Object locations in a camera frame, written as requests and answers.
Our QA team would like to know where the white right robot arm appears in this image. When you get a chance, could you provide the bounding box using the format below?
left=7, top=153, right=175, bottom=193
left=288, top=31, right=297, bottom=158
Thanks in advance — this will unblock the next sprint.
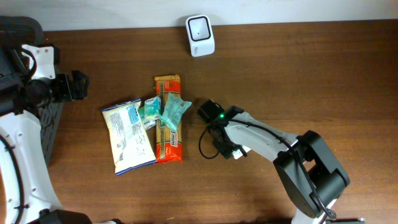
left=197, top=100, right=350, bottom=223

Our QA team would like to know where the teal tissue pack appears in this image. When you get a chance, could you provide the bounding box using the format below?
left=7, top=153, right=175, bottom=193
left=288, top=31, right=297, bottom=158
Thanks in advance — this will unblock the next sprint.
left=138, top=107, right=156, bottom=130
left=144, top=96, right=161, bottom=120

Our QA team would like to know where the mint green wipes pack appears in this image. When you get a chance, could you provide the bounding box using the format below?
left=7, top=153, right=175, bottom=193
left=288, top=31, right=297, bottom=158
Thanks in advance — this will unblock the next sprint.
left=159, top=93, right=192, bottom=131

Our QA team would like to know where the white barcode scanner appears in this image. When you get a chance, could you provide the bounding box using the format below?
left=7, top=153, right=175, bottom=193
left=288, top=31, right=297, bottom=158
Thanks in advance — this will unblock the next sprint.
left=185, top=15, right=215, bottom=57

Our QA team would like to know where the orange spaghetti pack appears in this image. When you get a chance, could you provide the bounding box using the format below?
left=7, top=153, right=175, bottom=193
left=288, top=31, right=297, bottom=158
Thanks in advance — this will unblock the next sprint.
left=154, top=75, right=183, bottom=164

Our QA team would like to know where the cream blue snack bag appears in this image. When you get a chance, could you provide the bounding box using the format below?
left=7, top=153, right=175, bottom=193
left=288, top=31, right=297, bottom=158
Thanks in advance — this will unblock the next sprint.
left=101, top=99, right=157, bottom=176

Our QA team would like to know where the dark grey plastic basket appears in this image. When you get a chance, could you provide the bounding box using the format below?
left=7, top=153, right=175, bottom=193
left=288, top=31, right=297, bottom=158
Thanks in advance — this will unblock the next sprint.
left=1, top=16, right=66, bottom=164

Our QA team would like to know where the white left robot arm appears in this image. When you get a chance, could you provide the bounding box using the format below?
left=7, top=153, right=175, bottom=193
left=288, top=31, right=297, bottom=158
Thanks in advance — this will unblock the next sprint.
left=1, top=16, right=90, bottom=223

